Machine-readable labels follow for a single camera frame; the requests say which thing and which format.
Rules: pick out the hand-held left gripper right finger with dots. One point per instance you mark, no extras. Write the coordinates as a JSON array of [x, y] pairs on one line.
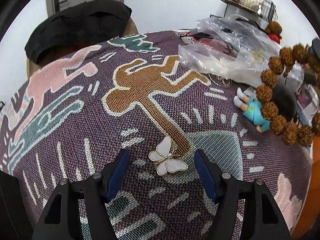
[[206, 177]]

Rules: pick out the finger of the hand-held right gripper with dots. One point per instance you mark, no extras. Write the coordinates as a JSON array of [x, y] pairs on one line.
[[315, 47]]

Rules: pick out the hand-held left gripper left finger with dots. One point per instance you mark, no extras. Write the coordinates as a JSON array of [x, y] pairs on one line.
[[117, 175]]

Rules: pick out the white butterfly brooch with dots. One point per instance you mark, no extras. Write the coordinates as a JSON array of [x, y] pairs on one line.
[[166, 157]]

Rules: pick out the brown teddy bear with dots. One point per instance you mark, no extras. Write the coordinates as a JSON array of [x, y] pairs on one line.
[[274, 30]]

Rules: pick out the printed woven blanket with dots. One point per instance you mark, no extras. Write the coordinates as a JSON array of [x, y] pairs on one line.
[[100, 105]]

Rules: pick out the clear plastic bag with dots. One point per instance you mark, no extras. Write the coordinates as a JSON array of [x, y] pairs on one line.
[[235, 52]]

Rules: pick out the cartoon doll figurine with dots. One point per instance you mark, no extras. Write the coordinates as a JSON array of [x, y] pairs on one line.
[[255, 110]]

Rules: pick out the tan chair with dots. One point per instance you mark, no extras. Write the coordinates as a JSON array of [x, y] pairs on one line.
[[131, 27]]

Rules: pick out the black cloth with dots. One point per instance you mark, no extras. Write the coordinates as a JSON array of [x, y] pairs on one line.
[[75, 27]]

